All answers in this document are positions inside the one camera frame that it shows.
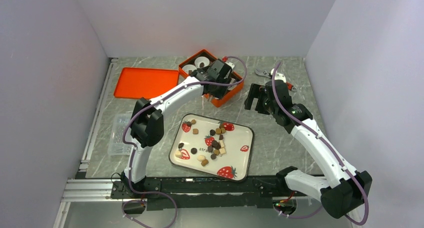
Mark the orange box lid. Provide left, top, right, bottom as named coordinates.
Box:
left=113, top=67, right=179, bottom=99

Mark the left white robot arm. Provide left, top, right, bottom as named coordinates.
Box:
left=121, top=59, right=233, bottom=198

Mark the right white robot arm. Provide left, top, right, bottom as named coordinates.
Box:
left=244, top=80, right=373, bottom=218

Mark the orange chocolate box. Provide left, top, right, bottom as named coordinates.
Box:
left=178, top=49, right=244, bottom=108

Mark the white swirl chocolate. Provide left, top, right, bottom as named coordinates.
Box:
left=197, top=155, right=206, bottom=162

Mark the caramel chocolate piece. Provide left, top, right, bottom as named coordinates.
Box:
left=200, top=158, right=209, bottom=167

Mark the white paper cup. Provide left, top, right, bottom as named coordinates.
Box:
left=182, top=64, right=197, bottom=75
left=194, top=56, right=210, bottom=68

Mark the white strawberry tray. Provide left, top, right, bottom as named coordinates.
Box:
left=168, top=114, right=255, bottom=182

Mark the clear plastic screw box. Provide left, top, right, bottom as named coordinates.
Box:
left=107, top=113, right=132, bottom=156

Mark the red handled wrench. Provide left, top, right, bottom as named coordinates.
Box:
left=254, top=69, right=297, bottom=92

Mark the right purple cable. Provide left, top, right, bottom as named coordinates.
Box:
left=270, top=62, right=370, bottom=226

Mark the purple cable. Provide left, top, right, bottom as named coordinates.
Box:
left=270, top=62, right=370, bottom=226
left=121, top=56, right=249, bottom=195

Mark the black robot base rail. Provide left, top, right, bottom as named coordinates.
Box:
left=110, top=175, right=306, bottom=211

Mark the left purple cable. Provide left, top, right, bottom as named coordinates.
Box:
left=121, top=56, right=249, bottom=195

